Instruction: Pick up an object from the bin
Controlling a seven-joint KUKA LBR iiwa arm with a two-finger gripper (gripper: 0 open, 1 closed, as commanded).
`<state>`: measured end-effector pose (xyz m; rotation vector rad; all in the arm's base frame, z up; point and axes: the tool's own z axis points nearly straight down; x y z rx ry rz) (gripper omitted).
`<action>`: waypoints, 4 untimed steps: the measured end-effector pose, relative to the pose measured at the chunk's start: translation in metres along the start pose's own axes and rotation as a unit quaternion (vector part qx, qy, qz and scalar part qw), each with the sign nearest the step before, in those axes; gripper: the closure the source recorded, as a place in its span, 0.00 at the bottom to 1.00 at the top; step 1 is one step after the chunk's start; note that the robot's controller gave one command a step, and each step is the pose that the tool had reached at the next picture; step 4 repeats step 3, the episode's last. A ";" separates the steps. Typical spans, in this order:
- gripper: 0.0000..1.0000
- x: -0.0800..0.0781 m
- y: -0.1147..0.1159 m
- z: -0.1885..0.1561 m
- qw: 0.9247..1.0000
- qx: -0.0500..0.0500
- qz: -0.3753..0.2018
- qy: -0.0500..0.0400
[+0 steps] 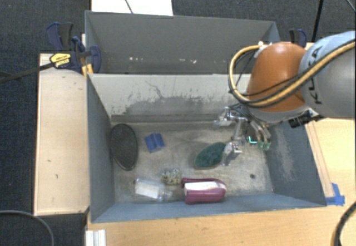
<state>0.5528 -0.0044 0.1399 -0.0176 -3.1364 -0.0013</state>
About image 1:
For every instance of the black cylinder on white bracket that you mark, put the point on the black cylinder on white bracket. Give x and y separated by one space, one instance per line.
301 120

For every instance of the grey metal bin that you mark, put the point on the grey metal bin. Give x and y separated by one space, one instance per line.
172 100

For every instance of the dark green oval plate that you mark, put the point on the dark green oval plate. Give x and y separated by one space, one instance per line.
124 147

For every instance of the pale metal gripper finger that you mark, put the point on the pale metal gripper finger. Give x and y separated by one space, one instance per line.
231 153
224 117

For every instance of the speckled yellow-grey ball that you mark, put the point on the speckled yellow-grey ball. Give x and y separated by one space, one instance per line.
172 177

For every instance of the dark green oval sponge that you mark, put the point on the dark green oval sponge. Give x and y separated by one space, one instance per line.
209 156

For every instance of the blue ridged block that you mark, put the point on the blue ridged block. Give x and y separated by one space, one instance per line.
154 142

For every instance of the clear plastic bottle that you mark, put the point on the clear plastic bottle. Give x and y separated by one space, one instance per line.
151 190

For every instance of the pale wood board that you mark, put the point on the pale wood board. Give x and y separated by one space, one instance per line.
61 142

